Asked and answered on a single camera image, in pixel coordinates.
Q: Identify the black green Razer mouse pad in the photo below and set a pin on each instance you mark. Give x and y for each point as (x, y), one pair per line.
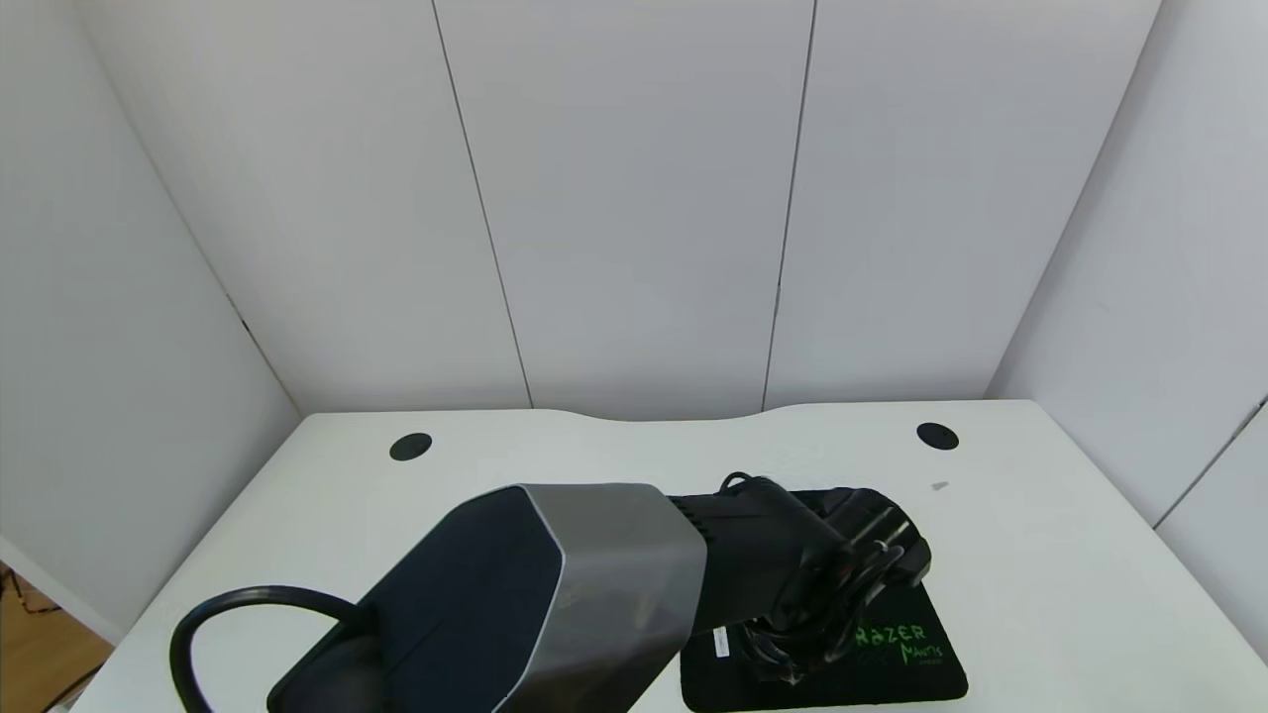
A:
(921, 683)

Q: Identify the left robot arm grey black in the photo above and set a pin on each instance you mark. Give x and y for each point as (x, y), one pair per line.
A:
(594, 584)

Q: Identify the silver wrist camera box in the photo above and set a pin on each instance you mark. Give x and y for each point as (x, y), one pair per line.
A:
(721, 644)

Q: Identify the black round table grommet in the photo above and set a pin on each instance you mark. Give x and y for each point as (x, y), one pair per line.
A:
(936, 436)
(410, 447)

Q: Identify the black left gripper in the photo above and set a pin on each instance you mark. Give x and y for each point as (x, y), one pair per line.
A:
(734, 645)

